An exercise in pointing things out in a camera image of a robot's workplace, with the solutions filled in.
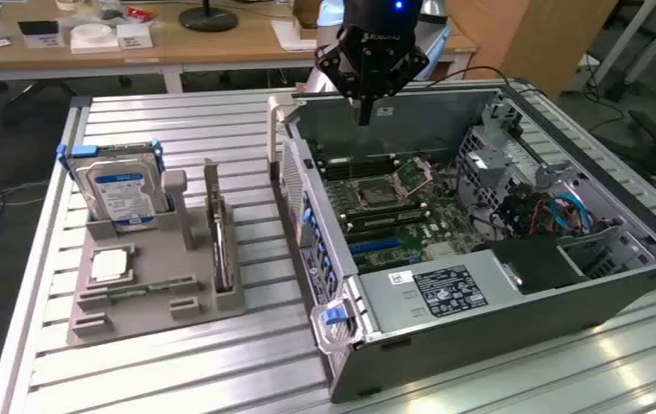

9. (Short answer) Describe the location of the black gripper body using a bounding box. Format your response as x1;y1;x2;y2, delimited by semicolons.
338;0;422;58

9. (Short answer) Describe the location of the graphics card with black fan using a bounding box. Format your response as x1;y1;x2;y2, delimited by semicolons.
201;158;236;296

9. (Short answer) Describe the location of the white paper stack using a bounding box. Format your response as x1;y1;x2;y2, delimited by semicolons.
272;19;321;53

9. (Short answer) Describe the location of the brown cardboard box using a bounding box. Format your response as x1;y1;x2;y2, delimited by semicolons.
292;0;324;29

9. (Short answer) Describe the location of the wooden desk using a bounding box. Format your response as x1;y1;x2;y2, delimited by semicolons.
0;0;479;83

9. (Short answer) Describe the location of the black round lamp base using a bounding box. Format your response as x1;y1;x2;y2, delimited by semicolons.
177;0;240;33

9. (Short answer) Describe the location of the wooden cabinet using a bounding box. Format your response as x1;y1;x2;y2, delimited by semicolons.
459;0;620;98

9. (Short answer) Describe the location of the metal socket cover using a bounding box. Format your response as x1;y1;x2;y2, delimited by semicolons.
388;157;436;195

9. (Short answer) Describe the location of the perforated metal disk bay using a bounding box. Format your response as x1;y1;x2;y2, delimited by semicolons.
455;124;537;216

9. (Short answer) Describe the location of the CPU socket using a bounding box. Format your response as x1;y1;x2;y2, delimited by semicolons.
356;176;404;204

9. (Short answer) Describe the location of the small white labelled box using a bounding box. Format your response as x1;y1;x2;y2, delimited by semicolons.
114;23;157;50

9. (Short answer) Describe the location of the red package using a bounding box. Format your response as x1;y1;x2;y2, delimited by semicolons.
124;4;158;23

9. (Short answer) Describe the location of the dark installed RAM stick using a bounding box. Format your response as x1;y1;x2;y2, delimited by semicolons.
341;209;426;227

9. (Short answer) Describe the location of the green motherboard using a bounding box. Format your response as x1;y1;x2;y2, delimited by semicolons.
309;141;479;273

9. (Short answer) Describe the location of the flat white box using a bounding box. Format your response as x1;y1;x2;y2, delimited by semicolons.
69;23;121;55

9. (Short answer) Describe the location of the blue expansion slot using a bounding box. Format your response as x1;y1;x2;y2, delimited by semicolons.
349;236;400;256

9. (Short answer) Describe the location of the hard disk in blue caddy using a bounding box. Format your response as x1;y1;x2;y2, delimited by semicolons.
54;138;169;229

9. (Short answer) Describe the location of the white box with black lid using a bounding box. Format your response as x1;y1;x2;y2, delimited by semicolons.
17;20;66;49

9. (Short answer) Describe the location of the grey power supply unit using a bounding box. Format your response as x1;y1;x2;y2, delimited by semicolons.
357;249;523;336

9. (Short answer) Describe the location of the silver CPU chip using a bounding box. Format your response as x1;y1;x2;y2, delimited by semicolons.
89;251;130;279

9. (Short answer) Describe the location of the green RAM stick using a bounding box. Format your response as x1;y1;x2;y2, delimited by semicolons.
105;282;177;299

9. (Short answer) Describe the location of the grey printed parts rack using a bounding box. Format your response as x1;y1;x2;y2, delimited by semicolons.
65;169;248;347

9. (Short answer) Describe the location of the open dark PC case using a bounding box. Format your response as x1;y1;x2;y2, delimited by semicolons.
266;84;656;405

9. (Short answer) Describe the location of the black cable behind case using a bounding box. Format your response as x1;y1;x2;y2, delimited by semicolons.
418;63;523;87

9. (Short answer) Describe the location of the red wire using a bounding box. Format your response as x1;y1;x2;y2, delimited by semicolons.
529;198;555;235

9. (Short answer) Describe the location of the blue wire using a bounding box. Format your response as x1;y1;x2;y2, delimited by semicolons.
551;192;595;237

